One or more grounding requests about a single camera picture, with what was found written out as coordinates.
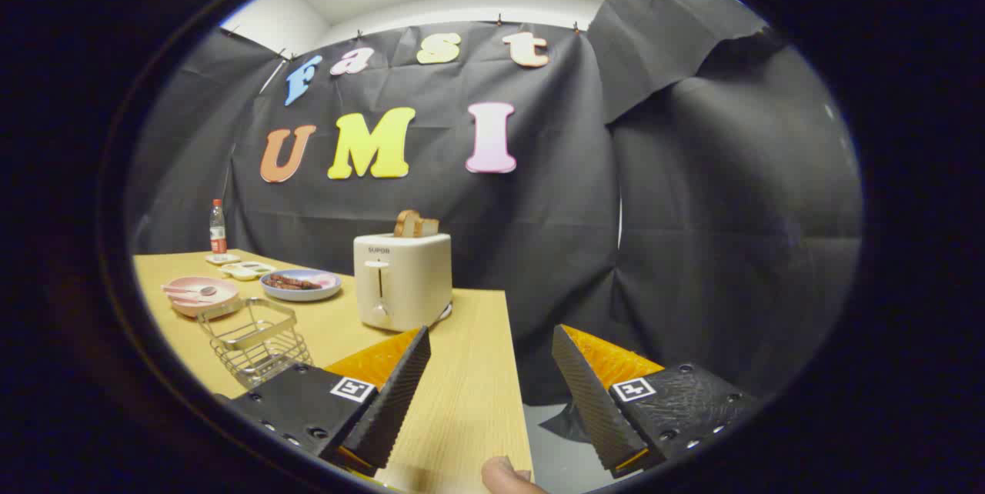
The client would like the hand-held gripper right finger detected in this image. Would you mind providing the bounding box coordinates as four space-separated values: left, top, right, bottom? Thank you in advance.
551 325 759 479

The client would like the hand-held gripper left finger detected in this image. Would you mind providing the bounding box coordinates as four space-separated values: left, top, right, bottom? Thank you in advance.
228 326 432 478

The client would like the white toaster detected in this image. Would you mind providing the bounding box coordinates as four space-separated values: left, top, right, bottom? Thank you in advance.
353 232 453 332

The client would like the blue plate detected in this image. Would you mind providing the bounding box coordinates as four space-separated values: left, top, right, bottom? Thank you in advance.
260 269 342 302

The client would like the white divided tray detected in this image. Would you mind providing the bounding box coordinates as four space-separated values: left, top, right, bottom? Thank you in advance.
218 261 276 282

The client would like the pink plate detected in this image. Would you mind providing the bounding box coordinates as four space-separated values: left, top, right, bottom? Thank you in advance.
162 276 242 319

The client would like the black backdrop cloth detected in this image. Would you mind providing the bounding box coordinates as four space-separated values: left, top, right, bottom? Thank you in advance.
127 0 863 441

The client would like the clear water bottle red label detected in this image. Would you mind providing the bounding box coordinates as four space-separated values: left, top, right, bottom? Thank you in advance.
209 199 229 256

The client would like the metal wire basket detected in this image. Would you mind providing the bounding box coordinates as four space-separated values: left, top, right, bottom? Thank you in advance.
197 297 313 389

